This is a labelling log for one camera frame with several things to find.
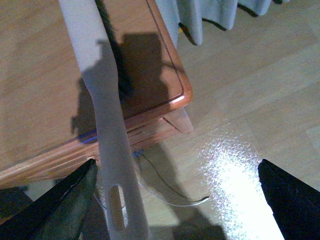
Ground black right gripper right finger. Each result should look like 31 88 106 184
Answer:
258 159 320 240

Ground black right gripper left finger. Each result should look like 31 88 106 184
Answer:
0 159 98 240

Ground beige hand brush black bristles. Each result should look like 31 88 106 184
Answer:
59 0 149 240

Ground wooden side table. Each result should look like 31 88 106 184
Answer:
0 0 193 189

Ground light blue curtain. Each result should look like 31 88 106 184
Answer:
155 0 291 50

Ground thin cable on floor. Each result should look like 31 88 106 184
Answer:
134 152 210 208

